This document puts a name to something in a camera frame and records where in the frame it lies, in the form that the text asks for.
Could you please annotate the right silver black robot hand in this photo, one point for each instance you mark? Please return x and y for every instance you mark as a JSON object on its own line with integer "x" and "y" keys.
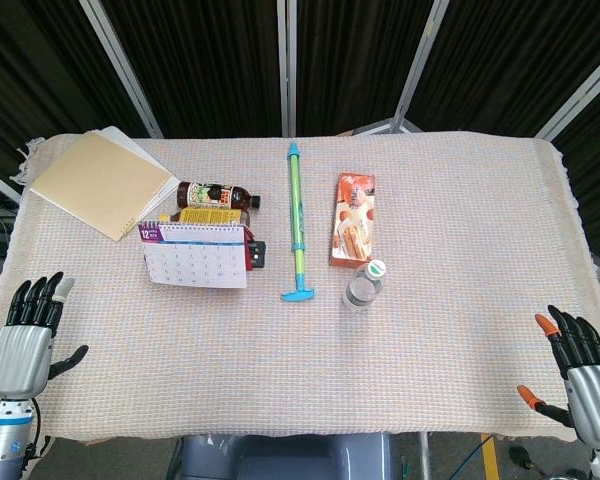
{"x": 592, "y": 390}

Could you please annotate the drink bottle yellow label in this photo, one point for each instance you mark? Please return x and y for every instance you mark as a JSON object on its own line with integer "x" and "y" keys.
{"x": 205, "y": 215}

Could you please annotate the black hole punch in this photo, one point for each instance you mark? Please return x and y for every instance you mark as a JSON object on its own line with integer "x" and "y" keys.
{"x": 258, "y": 255}

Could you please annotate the clear water bottle green label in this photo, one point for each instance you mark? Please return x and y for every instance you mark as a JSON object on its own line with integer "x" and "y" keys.
{"x": 364, "y": 287}

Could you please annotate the metal table leg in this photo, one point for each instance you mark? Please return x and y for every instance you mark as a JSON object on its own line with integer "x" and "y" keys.
{"x": 423, "y": 457}

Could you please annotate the green blue toy water pump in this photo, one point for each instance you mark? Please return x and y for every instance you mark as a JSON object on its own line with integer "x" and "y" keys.
{"x": 296, "y": 215}

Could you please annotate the red spiral desk calendar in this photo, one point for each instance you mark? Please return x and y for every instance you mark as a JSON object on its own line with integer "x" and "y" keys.
{"x": 195, "y": 255}

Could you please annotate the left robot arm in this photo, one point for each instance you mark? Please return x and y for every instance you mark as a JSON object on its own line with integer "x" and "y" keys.
{"x": 5, "y": 435}

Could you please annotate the brown drink bottle green label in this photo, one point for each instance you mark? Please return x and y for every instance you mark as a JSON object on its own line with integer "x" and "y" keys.
{"x": 215, "y": 195}

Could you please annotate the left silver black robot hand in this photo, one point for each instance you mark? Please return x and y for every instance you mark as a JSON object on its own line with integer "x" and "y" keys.
{"x": 19, "y": 350}

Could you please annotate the woven beige tablecloth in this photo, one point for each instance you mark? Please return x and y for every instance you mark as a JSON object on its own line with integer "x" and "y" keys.
{"x": 300, "y": 350}

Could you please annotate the beige spiral notebook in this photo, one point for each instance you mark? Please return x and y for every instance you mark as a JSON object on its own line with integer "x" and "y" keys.
{"x": 100, "y": 182}

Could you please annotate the orange snack box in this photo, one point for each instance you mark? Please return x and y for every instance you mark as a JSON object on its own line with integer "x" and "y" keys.
{"x": 354, "y": 220}

